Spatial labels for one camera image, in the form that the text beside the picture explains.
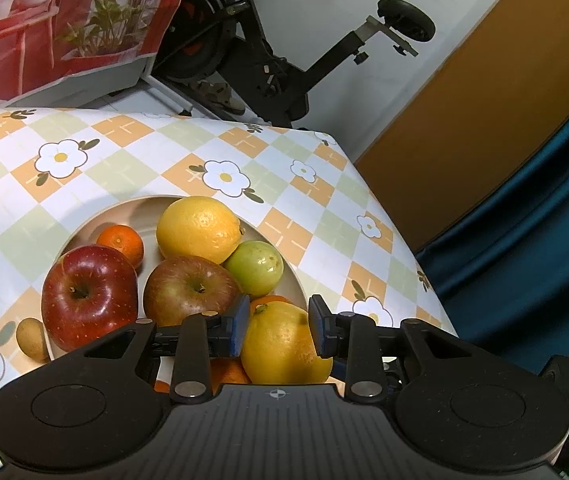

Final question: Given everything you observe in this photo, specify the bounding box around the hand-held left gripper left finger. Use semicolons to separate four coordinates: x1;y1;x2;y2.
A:
82;294;251;403

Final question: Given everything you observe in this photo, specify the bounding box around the small tan longan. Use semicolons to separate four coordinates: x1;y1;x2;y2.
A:
16;317;50;362

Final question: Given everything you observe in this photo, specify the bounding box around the wooden door panel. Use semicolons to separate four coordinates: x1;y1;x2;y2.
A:
354;0;569;253

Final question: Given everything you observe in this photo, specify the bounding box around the beige plate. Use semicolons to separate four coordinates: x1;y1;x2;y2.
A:
47;195;305;386

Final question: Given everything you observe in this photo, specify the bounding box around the black exercise bike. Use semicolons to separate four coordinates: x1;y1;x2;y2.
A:
152;0;437;128

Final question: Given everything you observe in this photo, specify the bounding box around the brownish red apple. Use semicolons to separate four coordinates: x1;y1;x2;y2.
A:
143;255;242;328

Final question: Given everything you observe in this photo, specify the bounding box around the yellow lemon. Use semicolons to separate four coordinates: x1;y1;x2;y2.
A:
156;196;244;266
241;301;334;386

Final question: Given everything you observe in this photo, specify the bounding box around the teal curtain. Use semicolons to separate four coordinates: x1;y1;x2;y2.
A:
414;90;569;376

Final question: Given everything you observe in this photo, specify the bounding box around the brown sandal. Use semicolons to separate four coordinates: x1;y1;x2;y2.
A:
197;81;248;116

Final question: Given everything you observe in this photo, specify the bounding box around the green round fruit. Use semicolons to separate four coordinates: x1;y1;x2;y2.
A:
223;240;285;298

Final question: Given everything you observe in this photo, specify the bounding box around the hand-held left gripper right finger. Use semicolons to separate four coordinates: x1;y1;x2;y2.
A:
308;294;480;404

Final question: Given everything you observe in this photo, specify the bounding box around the printed pink wall backdrop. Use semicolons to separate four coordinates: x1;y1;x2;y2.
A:
0;0;198;110

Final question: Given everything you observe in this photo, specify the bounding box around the checked floral tablecloth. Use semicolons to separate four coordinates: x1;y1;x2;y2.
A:
0;107;457;480

